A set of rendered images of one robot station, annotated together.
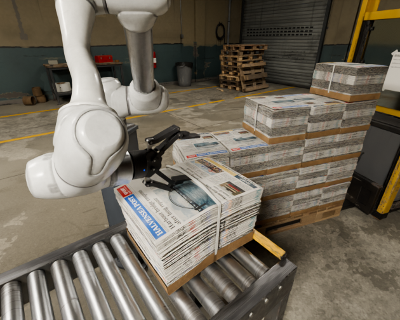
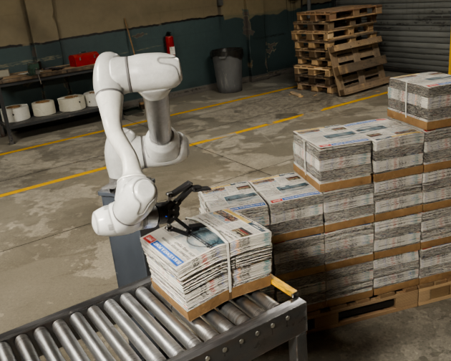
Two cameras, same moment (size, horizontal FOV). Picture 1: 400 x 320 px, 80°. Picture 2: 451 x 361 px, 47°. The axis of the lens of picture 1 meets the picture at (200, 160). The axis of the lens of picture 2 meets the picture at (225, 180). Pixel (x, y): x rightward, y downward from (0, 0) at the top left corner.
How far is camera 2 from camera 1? 116 cm
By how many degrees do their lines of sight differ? 8
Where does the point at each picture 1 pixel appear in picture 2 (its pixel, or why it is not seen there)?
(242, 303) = (249, 324)
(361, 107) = (449, 135)
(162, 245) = (181, 271)
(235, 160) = (278, 214)
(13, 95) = not seen: outside the picture
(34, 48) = not seen: outside the picture
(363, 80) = (441, 101)
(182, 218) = (196, 253)
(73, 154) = (132, 202)
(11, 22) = not seen: outside the picture
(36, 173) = (102, 218)
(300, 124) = (361, 163)
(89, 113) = (139, 181)
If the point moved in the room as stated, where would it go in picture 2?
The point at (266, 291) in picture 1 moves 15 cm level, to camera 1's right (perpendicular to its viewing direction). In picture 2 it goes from (272, 317) to (317, 316)
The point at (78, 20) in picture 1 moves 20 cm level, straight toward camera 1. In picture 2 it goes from (114, 108) to (123, 119)
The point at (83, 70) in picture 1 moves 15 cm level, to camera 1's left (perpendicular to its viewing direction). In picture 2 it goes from (128, 153) to (81, 157)
